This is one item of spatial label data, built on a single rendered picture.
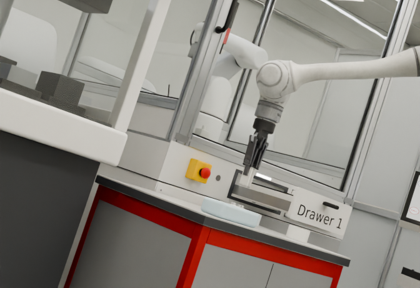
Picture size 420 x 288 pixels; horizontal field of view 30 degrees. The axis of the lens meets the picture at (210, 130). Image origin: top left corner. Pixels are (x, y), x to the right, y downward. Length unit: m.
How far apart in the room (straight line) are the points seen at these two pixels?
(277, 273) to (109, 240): 0.52
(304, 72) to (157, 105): 0.60
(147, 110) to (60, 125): 0.74
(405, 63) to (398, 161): 2.25
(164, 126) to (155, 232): 0.61
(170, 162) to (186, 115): 0.17
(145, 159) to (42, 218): 0.62
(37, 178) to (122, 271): 0.37
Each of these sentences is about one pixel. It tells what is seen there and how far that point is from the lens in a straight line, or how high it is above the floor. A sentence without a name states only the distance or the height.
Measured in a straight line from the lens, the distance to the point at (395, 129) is 4.98.
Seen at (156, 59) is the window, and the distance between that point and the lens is 2.98.
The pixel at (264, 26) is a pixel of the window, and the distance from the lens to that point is 2.95.
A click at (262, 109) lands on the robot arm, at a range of 2.66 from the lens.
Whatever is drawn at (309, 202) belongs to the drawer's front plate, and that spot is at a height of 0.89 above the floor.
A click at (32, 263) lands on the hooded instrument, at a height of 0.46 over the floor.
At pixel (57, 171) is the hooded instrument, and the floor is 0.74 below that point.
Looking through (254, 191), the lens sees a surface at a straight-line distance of 2.84.
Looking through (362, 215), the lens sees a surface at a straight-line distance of 4.97.
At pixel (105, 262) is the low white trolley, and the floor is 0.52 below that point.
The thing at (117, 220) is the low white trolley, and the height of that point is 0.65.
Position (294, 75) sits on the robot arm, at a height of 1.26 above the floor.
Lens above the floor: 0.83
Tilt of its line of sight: 4 degrees up
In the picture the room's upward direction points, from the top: 18 degrees clockwise
